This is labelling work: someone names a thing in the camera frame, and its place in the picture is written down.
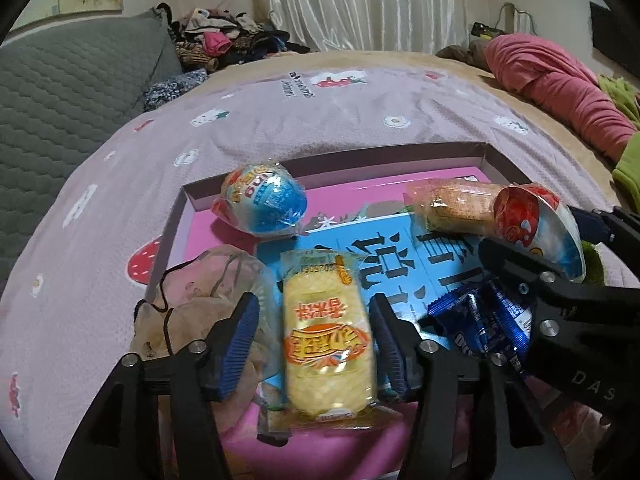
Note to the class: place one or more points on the beige mesh pouch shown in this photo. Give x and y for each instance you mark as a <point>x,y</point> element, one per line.
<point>200,300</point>

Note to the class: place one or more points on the blue floral cloth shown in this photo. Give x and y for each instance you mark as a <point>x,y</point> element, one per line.
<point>172,87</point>

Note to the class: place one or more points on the yellow cake packet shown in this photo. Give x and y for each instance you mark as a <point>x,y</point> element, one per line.
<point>325,330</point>

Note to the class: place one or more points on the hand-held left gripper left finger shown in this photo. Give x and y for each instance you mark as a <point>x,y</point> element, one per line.
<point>240,345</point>

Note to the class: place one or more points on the blue cookie packet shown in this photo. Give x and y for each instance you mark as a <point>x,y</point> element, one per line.
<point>475,325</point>

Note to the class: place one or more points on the black wall television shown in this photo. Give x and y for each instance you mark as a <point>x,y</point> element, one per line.
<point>612,35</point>

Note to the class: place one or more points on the pink shallow box tray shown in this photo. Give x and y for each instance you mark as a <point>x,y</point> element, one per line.
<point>350,167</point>

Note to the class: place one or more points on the pink quilt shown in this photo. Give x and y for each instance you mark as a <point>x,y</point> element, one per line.
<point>560,85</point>

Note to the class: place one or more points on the white shiny curtain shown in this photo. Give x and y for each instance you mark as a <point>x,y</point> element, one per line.
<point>365,5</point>

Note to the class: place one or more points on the brown cloth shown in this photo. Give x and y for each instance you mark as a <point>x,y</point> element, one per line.
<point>457,52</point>

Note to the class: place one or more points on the blue red toy egg packet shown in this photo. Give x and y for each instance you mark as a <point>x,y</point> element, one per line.
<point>545,235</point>
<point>262,200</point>

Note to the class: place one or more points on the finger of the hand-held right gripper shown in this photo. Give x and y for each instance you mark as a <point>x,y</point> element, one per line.
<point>592,225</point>
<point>520,270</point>

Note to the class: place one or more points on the pile of clothes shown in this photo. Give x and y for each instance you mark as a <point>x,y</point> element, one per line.
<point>225,35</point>

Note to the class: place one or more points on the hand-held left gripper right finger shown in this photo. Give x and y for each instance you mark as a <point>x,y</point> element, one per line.
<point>387,350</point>

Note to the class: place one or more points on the green fleece blanket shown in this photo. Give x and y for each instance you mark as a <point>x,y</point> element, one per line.
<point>627,160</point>

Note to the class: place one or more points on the long clear bread packet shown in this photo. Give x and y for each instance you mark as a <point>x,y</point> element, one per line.
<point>455,205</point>

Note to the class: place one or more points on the grey quilted headboard cover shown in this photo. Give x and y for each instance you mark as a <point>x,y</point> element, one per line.
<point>65,100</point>

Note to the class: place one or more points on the dark bag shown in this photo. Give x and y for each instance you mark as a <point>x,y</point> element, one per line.
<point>481,30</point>

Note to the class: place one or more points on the white arched frame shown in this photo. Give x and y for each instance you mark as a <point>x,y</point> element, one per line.
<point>520,20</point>

